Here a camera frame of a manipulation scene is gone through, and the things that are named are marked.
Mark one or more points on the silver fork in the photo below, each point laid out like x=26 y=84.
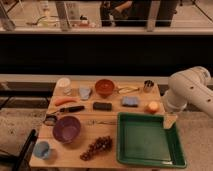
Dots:
x=93 y=122

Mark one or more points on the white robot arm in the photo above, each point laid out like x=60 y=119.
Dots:
x=189 y=86

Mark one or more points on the red orange bowl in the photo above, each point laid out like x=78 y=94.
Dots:
x=104 y=87

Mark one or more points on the purple bowl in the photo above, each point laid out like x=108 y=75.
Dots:
x=66 y=129

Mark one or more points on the yellow banana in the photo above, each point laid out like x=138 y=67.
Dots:
x=127 y=89

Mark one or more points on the black rectangular block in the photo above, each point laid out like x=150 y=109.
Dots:
x=102 y=106

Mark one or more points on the blue sponge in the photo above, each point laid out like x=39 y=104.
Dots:
x=130 y=101

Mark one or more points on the small metal cup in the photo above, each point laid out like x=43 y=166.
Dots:
x=148 y=85

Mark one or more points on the orange round fruit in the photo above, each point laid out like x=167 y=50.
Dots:
x=152 y=107

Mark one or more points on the orange carrot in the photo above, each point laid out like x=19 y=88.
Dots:
x=61 y=101

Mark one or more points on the wooden table board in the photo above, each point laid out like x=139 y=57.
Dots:
x=68 y=155

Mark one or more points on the bunch of dark grapes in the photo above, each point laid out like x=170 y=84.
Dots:
x=101 y=144

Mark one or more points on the green plastic tray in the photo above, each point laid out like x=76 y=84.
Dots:
x=142 y=141

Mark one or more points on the small black measuring cup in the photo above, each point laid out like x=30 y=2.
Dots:
x=50 y=120

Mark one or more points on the yellow cheese wedge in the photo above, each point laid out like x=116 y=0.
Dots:
x=169 y=120

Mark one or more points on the person in dark clothes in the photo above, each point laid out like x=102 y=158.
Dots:
x=136 y=15

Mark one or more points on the light blue cup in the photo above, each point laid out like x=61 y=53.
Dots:
x=42 y=150

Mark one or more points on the black handled knife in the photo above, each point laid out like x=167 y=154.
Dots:
x=69 y=109

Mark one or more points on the black chair frame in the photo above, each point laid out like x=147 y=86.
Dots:
x=16 y=161

